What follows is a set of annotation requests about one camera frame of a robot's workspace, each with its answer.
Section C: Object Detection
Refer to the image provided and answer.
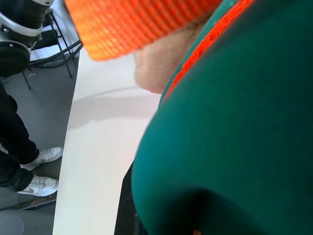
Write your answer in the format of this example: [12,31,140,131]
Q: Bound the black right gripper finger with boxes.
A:
[114,161,149,235]

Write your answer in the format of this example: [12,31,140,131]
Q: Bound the teal and orange backpack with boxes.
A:
[64,0,313,235]

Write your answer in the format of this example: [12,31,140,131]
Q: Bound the white sneaker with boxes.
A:
[16,174,59,197]
[19,146,64,171]

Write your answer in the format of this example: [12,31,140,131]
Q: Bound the grey round floor disc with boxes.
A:
[0,214,24,235]

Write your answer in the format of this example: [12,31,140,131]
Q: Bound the person's black trouser legs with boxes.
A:
[0,80,40,194]

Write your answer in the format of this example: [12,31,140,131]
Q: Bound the thin black metal stand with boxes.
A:
[21,14,83,90]

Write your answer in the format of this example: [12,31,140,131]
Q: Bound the silver and black robot body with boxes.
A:
[0,0,55,79]

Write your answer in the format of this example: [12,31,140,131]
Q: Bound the black floor cables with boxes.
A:
[28,51,82,69]

